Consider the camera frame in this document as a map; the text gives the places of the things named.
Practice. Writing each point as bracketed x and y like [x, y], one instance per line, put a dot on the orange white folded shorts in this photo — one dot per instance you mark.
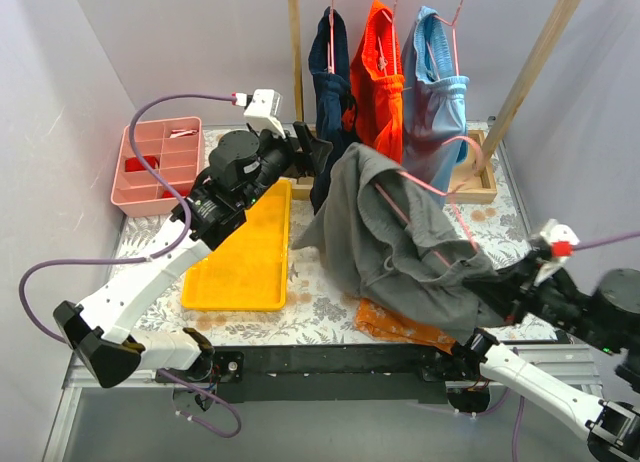
[385, 325]

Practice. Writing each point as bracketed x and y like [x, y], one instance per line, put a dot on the pink wire hanger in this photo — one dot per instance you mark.
[451, 194]

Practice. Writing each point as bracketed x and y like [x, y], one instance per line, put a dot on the red orange shorts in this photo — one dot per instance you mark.
[379, 98]

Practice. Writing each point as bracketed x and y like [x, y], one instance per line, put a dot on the navy blue shorts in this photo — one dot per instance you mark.
[336, 107]

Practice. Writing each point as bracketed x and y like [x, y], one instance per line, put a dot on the pink hanger with blue shorts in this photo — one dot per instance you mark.
[452, 24]

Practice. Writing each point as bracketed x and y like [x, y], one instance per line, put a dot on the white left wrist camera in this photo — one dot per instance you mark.
[261, 110]

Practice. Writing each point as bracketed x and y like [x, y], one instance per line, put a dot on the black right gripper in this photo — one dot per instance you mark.
[516, 292]

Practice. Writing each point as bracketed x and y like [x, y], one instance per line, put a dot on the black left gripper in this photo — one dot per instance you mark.
[298, 149]

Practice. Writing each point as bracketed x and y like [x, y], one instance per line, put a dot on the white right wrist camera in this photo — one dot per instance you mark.
[553, 244]

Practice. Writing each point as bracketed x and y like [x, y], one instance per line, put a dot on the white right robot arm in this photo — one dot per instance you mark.
[610, 429]

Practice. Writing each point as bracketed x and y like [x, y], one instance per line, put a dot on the pink hanger with red shorts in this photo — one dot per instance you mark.
[390, 16]

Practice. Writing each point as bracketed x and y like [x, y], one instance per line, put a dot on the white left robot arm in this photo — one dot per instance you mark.
[101, 328]

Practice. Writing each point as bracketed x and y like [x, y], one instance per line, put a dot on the white red cloth back compartment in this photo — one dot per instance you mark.
[178, 133]

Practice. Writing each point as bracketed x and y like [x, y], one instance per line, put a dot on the red folded cloth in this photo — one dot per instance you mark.
[147, 162]

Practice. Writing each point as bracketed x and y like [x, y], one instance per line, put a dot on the pink hanger with navy shorts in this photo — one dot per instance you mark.
[331, 43]

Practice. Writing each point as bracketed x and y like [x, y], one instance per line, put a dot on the yellow plastic tray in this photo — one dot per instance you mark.
[248, 271]

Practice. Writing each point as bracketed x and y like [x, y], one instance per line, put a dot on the red cloth front compartment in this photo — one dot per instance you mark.
[172, 194]

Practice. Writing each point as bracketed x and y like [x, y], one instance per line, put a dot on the grey shorts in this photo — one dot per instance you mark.
[383, 238]

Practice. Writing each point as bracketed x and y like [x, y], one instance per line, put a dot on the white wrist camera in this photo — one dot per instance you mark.
[553, 244]
[261, 110]

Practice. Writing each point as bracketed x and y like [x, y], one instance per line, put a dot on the light blue shorts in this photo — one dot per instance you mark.
[434, 106]

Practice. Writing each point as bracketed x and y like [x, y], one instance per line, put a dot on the pink divided organizer box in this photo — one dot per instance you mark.
[172, 148]

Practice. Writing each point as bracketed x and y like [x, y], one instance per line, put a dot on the floral table mat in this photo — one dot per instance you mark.
[315, 311]

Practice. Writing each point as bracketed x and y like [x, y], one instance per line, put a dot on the wooden clothes rack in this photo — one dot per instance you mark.
[483, 188]

